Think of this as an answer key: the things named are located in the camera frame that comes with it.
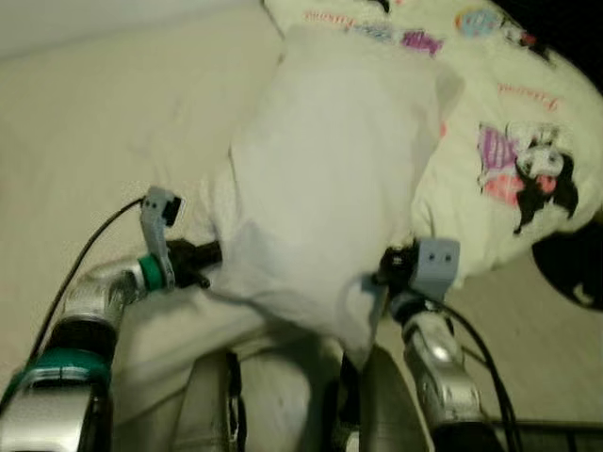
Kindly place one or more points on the white pillow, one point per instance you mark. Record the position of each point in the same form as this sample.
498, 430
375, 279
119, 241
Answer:
330, 169

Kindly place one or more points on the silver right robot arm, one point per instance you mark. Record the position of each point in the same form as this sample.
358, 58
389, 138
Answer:
438, 367

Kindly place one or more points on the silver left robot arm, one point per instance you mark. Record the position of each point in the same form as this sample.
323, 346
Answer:
94, 292

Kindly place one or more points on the robot right leg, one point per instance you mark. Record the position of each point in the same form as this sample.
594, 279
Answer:
391, 414

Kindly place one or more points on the robot leg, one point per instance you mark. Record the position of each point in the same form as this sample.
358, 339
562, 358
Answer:
212, 405
391, 414

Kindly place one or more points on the robot left leg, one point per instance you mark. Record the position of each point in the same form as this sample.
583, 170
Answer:
212, 405

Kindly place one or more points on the black standing fan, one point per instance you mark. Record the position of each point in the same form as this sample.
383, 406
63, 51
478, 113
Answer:
575, 268

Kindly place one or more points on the cream cartoon print blanket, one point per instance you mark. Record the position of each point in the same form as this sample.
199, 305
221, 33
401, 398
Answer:
509, 122

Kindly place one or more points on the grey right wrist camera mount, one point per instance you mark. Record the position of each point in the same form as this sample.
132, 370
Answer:
436, 264

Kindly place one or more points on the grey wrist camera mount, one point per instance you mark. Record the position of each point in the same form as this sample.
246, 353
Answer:
436, 264
155, 221

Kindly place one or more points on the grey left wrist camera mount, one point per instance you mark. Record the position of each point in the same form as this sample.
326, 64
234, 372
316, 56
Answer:
155, 221

